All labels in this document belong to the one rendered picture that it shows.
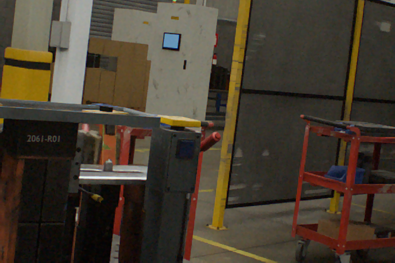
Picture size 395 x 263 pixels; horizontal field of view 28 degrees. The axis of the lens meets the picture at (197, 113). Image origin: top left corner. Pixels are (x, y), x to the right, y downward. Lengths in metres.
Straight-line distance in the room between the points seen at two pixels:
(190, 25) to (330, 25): 5.11
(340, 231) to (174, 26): 7.38
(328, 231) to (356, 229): 0.18
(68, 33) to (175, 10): 6.52
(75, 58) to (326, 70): 2.35
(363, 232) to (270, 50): 1.72
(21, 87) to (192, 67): 3.76
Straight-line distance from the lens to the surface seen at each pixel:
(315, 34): 6.70
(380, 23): 7.62
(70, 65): 5.56
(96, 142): 1.88
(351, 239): 5.21
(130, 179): 1.67
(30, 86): 8.71
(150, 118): 1.32
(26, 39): 8.72
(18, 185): 1.28
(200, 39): 11.82
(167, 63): 11.98
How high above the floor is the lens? 1.28
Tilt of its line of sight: 4 degrees down
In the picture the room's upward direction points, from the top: 7 degrees clockwise
